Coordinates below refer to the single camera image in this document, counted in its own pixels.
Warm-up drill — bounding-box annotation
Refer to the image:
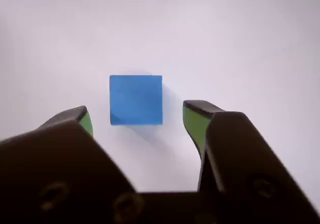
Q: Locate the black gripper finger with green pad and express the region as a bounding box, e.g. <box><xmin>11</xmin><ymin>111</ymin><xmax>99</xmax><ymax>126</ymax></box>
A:
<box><xmin>182</xmin><ymin>99</ymin><xmax>320</xmax><ymax>224</ymax></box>
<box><xmin>0</xmin><ymin>105</ymin><xmax>151</xmax><ymax>224</ymax></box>

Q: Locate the blue lego block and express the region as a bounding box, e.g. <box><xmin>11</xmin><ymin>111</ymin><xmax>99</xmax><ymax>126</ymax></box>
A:
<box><xmin>109</xmin><ymin>75</ymin><xmax>163</xmax><ymax>126</ymax></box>

